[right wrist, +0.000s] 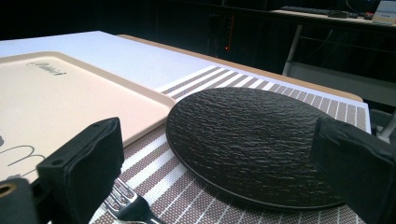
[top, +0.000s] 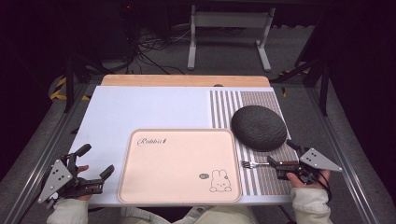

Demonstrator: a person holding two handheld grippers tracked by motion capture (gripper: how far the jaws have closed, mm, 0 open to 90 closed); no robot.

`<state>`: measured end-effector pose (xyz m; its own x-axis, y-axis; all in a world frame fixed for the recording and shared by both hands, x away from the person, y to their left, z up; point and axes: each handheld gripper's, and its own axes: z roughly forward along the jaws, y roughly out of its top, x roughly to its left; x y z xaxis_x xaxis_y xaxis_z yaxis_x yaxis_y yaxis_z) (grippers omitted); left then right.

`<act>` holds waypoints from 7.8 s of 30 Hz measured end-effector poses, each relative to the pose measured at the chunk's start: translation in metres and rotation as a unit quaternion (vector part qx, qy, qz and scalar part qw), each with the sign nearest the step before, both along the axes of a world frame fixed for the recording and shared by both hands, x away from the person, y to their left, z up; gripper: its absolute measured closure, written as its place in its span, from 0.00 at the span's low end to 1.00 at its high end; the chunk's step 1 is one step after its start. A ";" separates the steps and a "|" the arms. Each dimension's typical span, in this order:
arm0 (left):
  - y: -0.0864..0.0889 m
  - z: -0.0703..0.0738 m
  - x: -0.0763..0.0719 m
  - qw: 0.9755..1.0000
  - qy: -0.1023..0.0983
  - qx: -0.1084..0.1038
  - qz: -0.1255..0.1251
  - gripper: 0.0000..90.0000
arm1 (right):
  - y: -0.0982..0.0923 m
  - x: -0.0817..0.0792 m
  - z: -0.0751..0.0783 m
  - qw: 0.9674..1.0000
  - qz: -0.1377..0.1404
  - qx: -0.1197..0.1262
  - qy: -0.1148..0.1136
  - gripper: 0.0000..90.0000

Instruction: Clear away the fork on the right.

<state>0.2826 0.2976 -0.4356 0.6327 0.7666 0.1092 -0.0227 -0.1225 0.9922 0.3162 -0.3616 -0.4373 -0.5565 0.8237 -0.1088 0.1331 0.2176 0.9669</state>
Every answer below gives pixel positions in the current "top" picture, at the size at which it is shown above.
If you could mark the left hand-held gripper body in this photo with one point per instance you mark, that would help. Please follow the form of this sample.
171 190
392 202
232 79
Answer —
59 180

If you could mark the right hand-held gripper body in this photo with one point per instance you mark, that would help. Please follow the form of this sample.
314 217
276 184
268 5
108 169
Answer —
306 166

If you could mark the person's right hand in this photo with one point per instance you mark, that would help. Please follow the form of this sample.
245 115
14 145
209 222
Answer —
303 183

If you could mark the person's left hand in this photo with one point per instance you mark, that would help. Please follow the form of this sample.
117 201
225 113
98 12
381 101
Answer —
81 183

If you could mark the striped placemat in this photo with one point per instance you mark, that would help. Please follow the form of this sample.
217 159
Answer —
252 146

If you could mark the dark grey round plate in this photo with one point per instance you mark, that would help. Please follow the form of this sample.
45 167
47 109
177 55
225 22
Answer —
259 128

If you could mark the pink rabbit print tray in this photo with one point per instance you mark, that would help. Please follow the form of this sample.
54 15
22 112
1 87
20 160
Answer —
180 165

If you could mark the person's lap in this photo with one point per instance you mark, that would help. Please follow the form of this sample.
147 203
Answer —
190 216

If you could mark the wooden board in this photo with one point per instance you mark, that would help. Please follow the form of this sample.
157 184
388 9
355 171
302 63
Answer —
185 81

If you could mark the white metal stand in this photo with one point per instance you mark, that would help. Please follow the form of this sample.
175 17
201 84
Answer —
230 34

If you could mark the black metal frame leg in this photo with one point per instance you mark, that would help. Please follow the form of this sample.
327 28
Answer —
324 87

